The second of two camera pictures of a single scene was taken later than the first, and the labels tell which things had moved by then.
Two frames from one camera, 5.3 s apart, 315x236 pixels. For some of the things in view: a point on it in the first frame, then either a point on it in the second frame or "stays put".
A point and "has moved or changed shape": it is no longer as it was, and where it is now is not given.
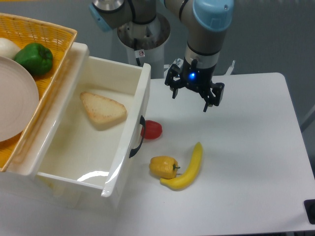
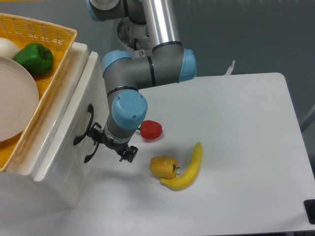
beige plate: x=19 y=100 stays put
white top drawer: x=86 y=126 has moved or changed shape
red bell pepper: x=153 y=130 stays put
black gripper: x=197 y=78 to x=95 y=132
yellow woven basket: x=60 y=39 stays put
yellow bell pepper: x=164 y=166 stays put
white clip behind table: x=229 y=71 stays put
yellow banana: x=185 y=180 stays put
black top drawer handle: x=142 y=121 to x=78 y=139
